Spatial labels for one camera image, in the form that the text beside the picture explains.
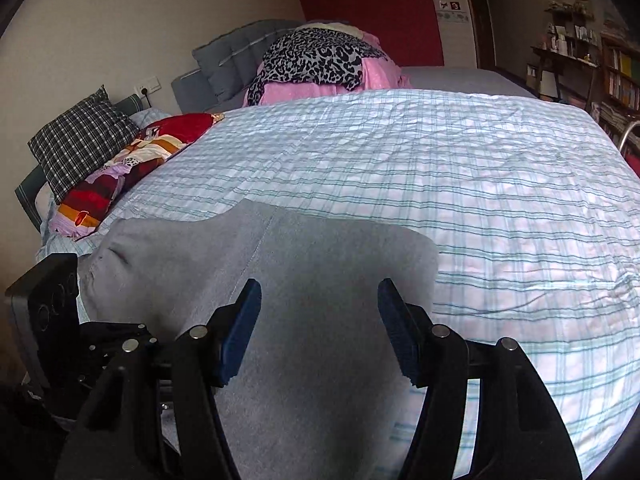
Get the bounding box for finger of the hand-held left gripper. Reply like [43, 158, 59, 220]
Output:
[75, 322, 161, 377]

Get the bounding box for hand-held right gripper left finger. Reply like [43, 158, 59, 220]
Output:
[54, 278, 262, 480]

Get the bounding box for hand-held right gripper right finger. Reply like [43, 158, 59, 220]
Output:
[377, 278, 583, 480]

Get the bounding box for grey pants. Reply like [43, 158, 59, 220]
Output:
[80, 199, 440, 480]

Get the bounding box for bed with plaid sheet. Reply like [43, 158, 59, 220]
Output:
[37, 89, 640, 480]

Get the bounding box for black white checkered pillow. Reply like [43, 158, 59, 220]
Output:
[27, 85, 140, 204]

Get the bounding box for red multicoloured printed pillow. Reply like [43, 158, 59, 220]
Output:
[50, 112, 225, 241]

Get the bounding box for pale blue pillow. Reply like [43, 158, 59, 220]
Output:
[129, 108, 171, 134]

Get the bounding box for pink quilt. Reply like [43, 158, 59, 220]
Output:
[243, 22, 413, 107]

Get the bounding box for grey bed cover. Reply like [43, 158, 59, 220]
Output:
[400, 66, 538, 99]

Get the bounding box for grey padded headboard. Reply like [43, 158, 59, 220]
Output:
[171, 19, 306, 113]

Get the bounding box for leopard print blanket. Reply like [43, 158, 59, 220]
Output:
[246, 27, 388, 106]

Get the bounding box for black chair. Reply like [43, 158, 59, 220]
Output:
[617, 120, 640, 154]

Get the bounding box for wooden desk with shelf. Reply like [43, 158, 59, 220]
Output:
[525, 0, 603, 111]

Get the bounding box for dark wooden door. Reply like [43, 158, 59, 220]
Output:
[459, 0, 498, 70]

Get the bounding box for small picture stickers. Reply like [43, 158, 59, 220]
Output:
[437, 0, 469, 23]

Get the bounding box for red padded panel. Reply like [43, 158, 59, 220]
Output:
[295, 0, 445, 68]

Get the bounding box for wooden bookshelf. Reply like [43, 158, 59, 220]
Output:
[597, 30, 640, 137]

